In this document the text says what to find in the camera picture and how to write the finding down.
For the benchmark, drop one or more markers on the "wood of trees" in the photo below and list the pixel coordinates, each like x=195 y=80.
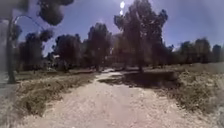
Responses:
x=97 y=43

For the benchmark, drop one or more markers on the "tall dark tree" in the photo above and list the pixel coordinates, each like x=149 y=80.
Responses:
x=141 y=33

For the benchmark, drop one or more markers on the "pale gravel path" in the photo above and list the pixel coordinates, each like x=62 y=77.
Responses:
x=100 y=106

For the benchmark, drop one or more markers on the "dry grass verge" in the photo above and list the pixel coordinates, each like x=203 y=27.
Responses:
x=40 y=90
x=200 y=87

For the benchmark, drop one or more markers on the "tree with thin trunk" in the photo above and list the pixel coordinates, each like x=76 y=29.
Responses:
x=10 y=56

